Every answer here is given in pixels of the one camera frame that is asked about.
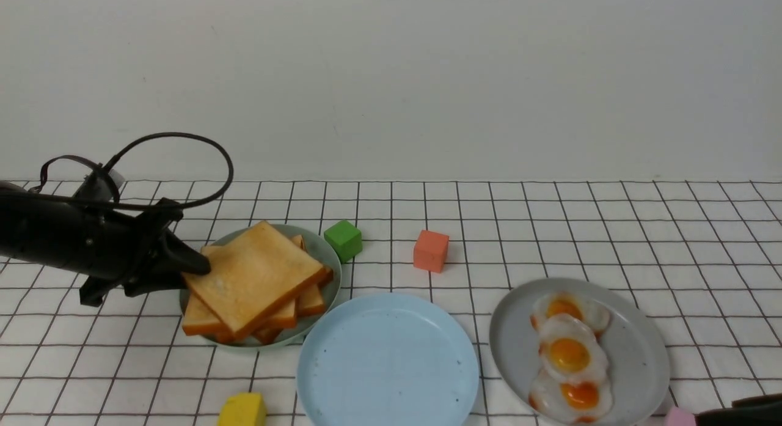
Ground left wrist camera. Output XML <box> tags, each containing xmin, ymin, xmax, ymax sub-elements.
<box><xmin>73</xmin><ymin>169</ymin><xmax>125</xmax><ymax>203</ymax></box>

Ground fried egg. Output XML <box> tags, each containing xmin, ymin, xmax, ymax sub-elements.
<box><xmin>530</xmin><ymin>290</ymin><xmax>611</xmax><ymax>337</ymax></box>
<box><xmin>537</xmin><ymin>314</ymin><xmax>610</xmax><ymax>385</ymax></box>
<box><xmin>528</xmin><ymin>369</ymin><xmax>614</xmax><ymax>424</ymax></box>

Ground orange cube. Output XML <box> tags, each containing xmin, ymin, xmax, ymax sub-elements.
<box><xmin>412</xmin><ymin>229</ymin><xmax>450</xmax><ymax>273</ymax></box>

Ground pink block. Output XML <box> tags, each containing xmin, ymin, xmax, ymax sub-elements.
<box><xmin>663</xmin><ymin>406</ymin><xmax>696</xmax><ymax>426</ymax></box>

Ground pale green plate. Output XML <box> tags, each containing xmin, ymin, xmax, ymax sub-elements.
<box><xmin>180</xmin><ymin>224</ymin><xmax>343</xmax><ymax>348</ymax></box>

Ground black left camera cable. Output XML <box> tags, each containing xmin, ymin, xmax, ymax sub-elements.
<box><xmin>27</xmin><ymin>132</ymin><xmax>235</xmax><ymax>211</ymax></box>

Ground light blue plate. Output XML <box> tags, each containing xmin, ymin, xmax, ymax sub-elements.
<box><xmin>296</xmin><ymin>293</ymin><xmax>480</xmax><ymax>425</ymax></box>

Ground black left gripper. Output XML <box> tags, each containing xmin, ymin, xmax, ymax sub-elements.
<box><xmin>79</xmin><ymin>199</ymin><xmax>211</xmax><ymax>308</ymax></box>

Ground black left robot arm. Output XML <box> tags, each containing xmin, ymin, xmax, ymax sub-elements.
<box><xmin>1</xmin><ymin>182</ymin><xmax>211</xmax><ymax>308</ymax></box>

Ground green cube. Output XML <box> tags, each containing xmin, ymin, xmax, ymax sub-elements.
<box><xmin>323</xmin><ymin>220</ymin><xmax>364</xmax><ymax>263</ymax></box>

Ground toast slice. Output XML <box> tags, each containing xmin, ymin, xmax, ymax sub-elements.
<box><xmin>296</xmin><ymin>265</ymin><xmax>334</xmax><ymax>318</ymax></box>
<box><xmin>183</xmin><ymin>222</ymin><xmax>333</xmax><ymax>342</ymax></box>
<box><xmin>184</xmin><ymin>238</ymin><xmax>300</xmax><ymax>343</ymax></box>
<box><xmin>213</xmin><ymin>328</ymin><xmax>284</xmax><ymax>345</ymax></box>

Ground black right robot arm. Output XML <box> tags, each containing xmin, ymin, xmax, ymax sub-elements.
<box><xmin>695</xmin><ymin>393</ymin><xmax>781</xmax><ymax>426</ymax></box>

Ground grey plate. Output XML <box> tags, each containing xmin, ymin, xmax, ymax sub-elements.
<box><xmin>489</xmin><ymin>277</ymin><xmax>671</xmax><ymax>425</ymax></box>

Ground yellow block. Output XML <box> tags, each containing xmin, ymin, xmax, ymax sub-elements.
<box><xmin>217</xmin><ymin>392</ymin><xmax>268</xmax><ymax>426</ymax></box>

